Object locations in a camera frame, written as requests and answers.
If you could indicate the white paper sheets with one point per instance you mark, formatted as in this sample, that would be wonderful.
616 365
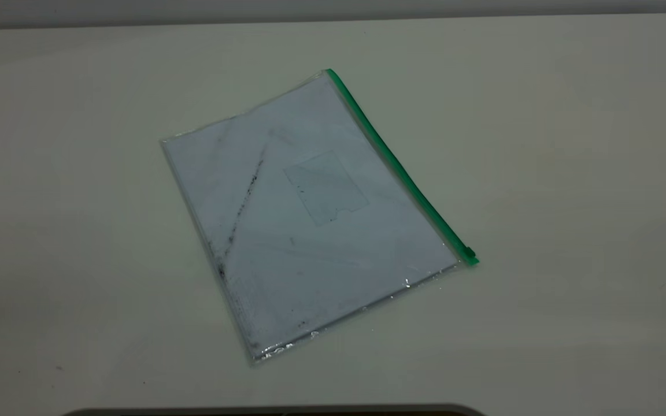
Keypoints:
321 248

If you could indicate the clear zip bag green zipper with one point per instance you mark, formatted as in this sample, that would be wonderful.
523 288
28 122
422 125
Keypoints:
310 231

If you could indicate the green zipper slider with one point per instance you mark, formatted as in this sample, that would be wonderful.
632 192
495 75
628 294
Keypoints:
469 252

